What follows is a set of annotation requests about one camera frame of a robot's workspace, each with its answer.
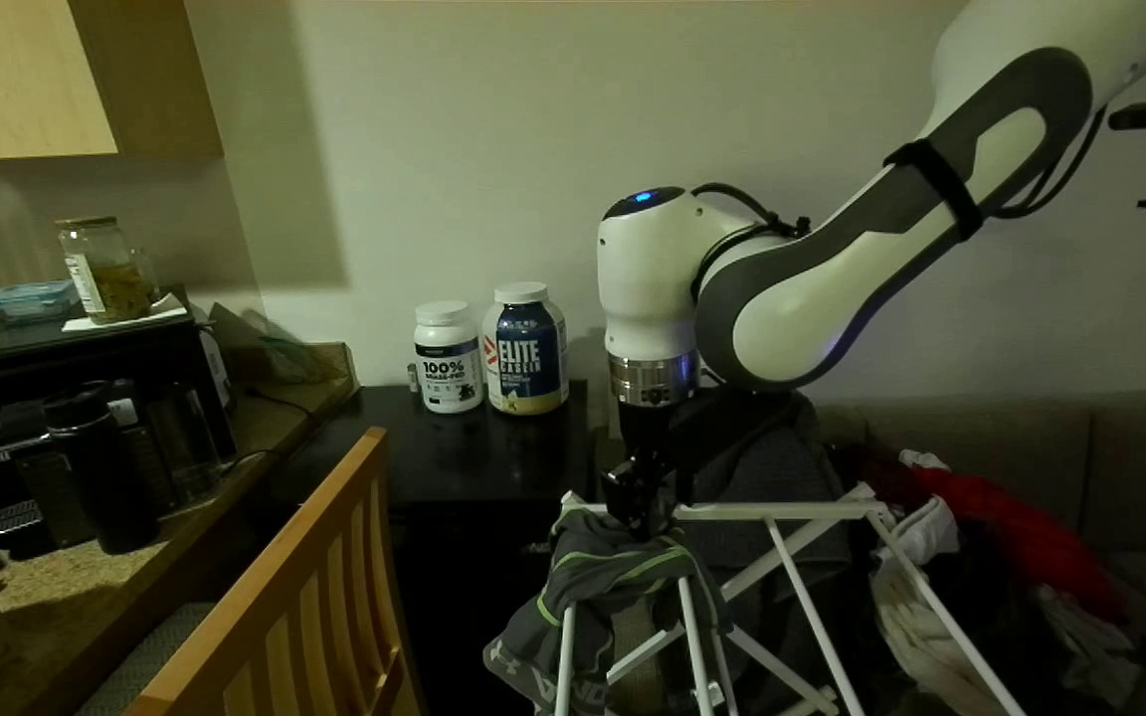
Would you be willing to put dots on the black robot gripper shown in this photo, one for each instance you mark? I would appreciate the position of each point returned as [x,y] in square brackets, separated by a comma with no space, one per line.
[644,482]

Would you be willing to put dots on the grey cloth with green stripes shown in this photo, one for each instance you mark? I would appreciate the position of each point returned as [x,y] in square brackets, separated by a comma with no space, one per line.
[597,570]

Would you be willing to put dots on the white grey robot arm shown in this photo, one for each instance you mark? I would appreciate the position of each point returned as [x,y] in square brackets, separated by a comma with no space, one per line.
[697,291]

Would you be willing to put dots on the white cloth on rack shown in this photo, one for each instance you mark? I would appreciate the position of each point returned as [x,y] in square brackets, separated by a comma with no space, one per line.
[918,625]

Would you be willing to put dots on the white drying rack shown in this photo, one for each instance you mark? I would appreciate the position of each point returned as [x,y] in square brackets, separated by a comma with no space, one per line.
[778,623]

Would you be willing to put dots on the dark grey garment pile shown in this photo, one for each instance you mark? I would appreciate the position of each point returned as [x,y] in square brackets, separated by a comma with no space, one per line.
[747,448]

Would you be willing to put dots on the black side table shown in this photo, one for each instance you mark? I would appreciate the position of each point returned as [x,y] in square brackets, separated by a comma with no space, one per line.
[472,507]

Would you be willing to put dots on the blue protein powder tub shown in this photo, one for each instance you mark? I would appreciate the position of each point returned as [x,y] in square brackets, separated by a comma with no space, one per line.
[524,351]

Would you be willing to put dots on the white protein powder tub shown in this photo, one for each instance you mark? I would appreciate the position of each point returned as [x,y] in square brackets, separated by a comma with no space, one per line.
[449,360]

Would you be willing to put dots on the wooden chair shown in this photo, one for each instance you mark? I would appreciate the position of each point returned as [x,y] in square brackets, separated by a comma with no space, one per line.
[316,617]

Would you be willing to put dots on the red garment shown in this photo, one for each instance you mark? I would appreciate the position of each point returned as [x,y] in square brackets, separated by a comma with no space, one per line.
[1034,544]

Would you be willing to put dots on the black microwave oven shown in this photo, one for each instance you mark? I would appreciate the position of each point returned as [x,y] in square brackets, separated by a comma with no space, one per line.
[40,360]

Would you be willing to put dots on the black coffee maker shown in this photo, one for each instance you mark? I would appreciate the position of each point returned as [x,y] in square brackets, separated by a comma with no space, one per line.
[104,469]

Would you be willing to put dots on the glass jar with lid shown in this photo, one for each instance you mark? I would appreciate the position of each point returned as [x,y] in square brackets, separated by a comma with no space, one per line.
[104,270]

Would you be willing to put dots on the kitchen counter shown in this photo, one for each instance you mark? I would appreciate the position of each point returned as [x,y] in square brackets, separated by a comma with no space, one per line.
[79,613]

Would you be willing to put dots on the wooden wall cabinet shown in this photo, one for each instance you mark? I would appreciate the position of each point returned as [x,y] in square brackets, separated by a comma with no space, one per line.
[102,78]

